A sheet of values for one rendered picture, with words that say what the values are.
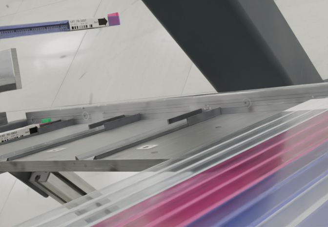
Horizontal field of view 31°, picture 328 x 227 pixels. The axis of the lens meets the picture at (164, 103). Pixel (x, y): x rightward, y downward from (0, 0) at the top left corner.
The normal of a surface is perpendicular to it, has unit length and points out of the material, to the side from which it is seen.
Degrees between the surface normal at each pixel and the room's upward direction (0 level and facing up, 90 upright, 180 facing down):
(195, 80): 0
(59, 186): 90
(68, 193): 90
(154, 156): 46
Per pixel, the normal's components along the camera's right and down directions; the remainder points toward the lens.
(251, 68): -0.15, 0.80
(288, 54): 0.85, -0.20
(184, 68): -0.54, -0.56
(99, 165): -0.59, 0.18
